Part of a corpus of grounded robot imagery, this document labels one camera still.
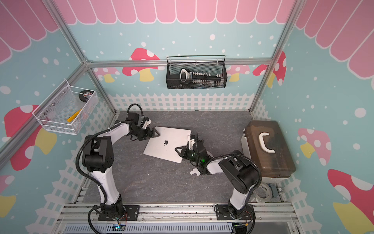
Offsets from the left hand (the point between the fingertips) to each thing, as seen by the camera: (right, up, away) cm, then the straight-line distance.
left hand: (154, 137), depth 98 cm
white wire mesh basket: (-44, +13, -25) cm, 52 cm away
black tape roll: (-34, +25, -16) cm, 46 cm away
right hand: (+15, -6, -11) cm, 20 cm away
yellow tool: (-33, +12, -26) cm, 44 cm away
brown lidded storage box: (+64, -1, -20) cm, 68 cm away
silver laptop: (+8, -5, -6) cm, 11 cm away
